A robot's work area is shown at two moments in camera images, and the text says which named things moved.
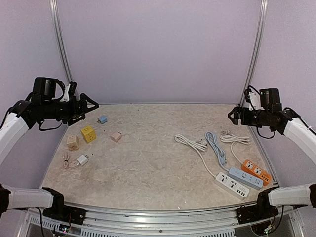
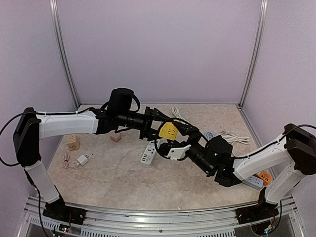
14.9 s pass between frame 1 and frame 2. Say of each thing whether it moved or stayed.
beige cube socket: stayed
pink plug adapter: stayed
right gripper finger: moved
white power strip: moved
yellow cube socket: moved
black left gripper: moved
